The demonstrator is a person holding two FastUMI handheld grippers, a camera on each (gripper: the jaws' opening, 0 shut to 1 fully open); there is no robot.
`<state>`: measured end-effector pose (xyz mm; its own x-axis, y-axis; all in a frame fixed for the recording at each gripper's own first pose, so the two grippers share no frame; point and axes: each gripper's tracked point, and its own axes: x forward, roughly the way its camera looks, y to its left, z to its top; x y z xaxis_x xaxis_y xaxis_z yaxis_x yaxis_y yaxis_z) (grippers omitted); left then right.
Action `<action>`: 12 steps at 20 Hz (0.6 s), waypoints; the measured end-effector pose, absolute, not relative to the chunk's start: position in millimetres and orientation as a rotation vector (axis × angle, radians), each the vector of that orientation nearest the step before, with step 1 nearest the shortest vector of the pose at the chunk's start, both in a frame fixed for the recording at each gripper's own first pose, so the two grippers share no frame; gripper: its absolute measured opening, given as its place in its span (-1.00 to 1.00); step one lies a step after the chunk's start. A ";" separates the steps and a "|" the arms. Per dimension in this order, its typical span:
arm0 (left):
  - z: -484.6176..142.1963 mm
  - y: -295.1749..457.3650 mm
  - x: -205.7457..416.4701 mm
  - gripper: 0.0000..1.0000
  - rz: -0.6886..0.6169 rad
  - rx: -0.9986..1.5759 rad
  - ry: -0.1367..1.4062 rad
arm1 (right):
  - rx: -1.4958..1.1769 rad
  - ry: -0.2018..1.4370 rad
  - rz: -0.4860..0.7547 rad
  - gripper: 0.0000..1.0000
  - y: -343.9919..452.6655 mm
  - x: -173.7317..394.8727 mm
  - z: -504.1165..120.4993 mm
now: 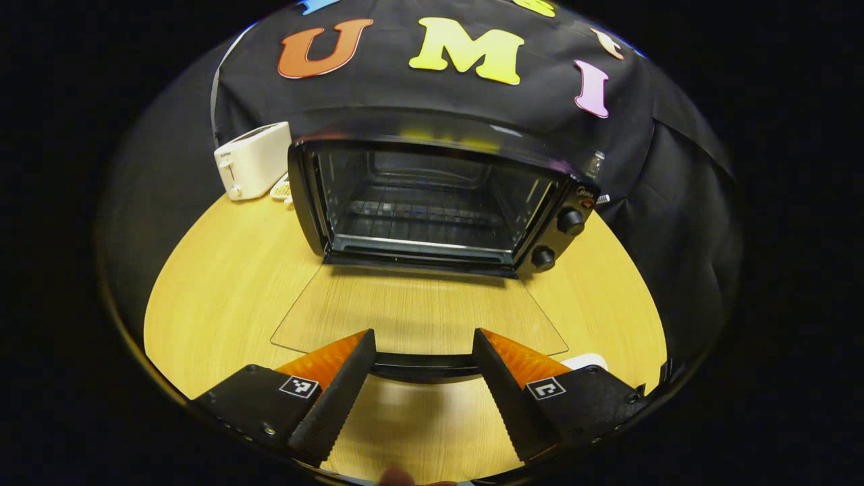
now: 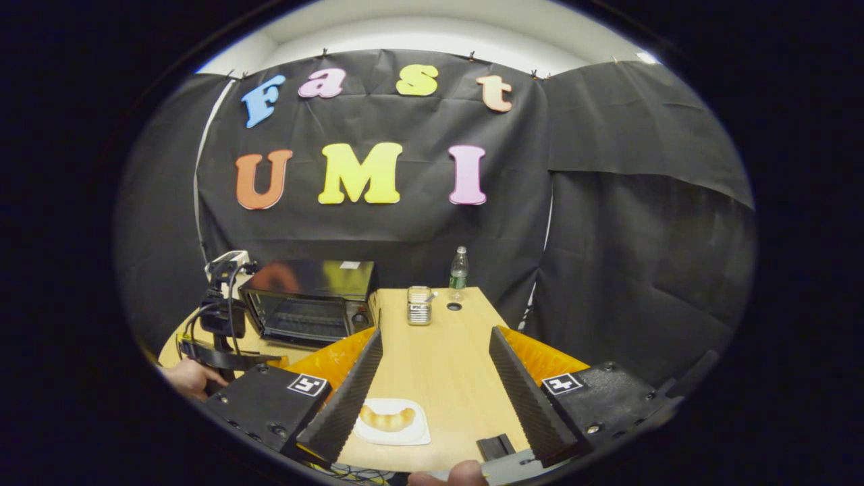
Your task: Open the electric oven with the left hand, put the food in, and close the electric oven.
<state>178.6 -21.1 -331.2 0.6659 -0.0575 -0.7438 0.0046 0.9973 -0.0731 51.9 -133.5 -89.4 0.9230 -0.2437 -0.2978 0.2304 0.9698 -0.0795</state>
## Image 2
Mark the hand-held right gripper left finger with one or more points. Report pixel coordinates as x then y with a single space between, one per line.
347 398

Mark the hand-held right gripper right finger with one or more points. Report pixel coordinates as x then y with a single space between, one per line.
526 398

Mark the golden croissant bread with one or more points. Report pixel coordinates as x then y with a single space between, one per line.
386 420

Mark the black electric oven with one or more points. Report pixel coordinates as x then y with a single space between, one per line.
317 280

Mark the white toaster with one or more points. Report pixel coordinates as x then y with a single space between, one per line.
233 256

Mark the white square plate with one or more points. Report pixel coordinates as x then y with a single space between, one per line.
415 437

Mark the clear glass jar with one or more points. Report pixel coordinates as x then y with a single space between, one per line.
419 309

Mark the clear plastic water bottle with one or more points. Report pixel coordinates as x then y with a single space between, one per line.
458 273

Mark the small ceiling light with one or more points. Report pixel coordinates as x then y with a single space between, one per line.
646 57

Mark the black plastic bracket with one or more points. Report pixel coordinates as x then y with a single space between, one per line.
496 447

